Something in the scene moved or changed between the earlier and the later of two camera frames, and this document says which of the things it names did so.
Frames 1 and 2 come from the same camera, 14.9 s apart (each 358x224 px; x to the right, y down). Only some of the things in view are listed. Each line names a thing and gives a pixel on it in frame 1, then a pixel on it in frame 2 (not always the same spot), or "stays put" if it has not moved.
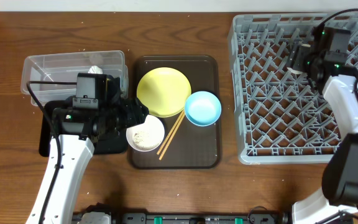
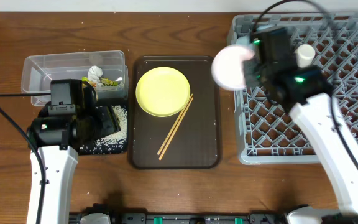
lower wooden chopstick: x=173 y=134 stays put
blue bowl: x=202 y=109 -> x=245 y=40
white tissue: x=95 y=70 stays put
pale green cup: x=300 y=64 stays put
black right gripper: x=293 y=56 -> x=250 y=79
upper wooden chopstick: x=170 y=132 stays put
